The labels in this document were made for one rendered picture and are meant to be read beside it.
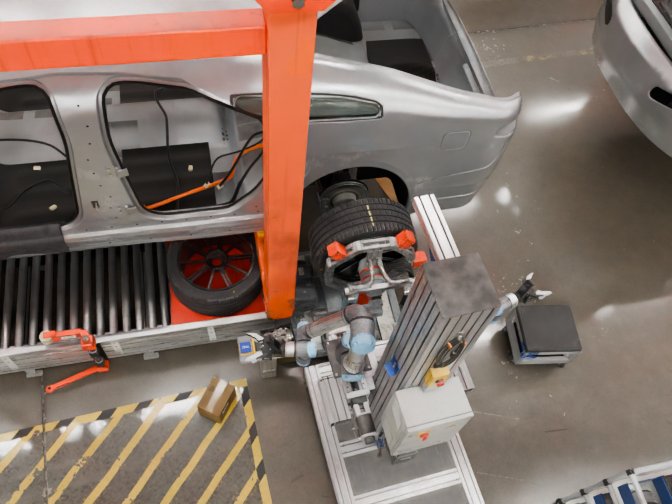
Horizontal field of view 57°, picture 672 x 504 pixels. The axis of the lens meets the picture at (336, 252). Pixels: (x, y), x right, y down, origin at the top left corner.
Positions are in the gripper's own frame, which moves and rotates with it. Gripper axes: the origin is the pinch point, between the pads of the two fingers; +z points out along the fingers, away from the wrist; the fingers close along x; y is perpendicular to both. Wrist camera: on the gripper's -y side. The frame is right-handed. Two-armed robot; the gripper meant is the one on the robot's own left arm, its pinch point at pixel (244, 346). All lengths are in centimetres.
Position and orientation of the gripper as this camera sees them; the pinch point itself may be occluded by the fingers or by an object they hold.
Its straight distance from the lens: 309.3
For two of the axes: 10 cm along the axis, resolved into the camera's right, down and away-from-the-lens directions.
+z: -10.0, -0.3, -0.9
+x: -0.3, -7.8, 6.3
